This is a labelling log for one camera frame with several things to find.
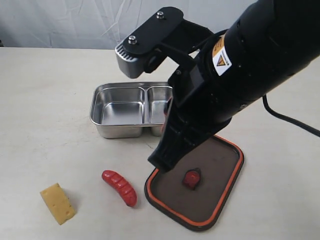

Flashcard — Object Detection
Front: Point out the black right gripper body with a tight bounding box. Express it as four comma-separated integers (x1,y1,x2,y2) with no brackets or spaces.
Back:
147,31,239,172

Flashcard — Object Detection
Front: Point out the steel two-compartment lunch box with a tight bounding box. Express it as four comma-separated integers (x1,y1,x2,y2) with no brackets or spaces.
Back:
90,81,172,139

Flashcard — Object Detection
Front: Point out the lunch box lid orange seal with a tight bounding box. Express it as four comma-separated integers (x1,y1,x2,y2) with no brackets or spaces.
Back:
144,135,245,232

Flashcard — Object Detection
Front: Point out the red toy sausage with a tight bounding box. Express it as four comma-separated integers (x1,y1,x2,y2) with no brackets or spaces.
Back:
101,170,138,207

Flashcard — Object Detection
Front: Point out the yellow toy cheese wedge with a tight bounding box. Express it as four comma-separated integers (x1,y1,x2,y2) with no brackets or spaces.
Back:
40,183,76,225

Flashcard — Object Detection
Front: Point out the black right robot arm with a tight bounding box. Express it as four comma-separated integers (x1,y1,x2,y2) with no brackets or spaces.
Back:
148,0,320,172

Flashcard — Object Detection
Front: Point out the white backdrop cloth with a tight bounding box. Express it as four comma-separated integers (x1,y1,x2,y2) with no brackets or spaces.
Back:
0,0,251,49

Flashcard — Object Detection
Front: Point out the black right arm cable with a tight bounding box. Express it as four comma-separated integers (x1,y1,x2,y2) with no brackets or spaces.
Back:
261,94,320,138

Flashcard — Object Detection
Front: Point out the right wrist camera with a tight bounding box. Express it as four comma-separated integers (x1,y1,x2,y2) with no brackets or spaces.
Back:
115,6,214,79

